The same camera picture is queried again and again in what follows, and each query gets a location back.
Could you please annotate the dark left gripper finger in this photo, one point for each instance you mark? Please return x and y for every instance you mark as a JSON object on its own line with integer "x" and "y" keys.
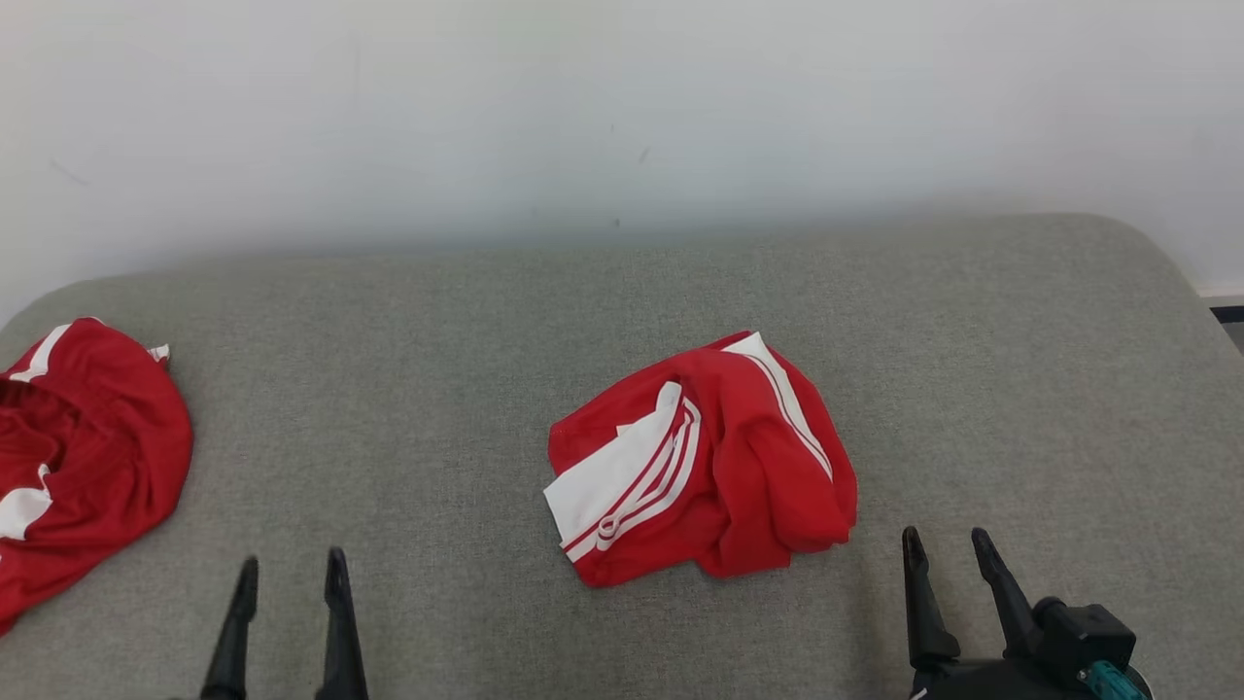
{"x": 231, "y": 642}
{"x": 339, "y": 632}

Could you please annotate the teal right camera connector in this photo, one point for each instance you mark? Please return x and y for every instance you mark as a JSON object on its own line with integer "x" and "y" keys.
{"x": 1108, "y": 683}

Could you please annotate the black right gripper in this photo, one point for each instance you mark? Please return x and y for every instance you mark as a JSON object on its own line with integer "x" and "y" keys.
{"x": 991, "y": 682}

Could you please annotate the red shorts with white stripes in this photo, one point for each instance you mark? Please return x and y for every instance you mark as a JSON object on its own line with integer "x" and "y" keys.
{"x": 758, "y": 457}

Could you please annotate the red shorts with white waistband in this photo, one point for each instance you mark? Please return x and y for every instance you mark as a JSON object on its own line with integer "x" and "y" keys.
{"x": 107, "y": 437}

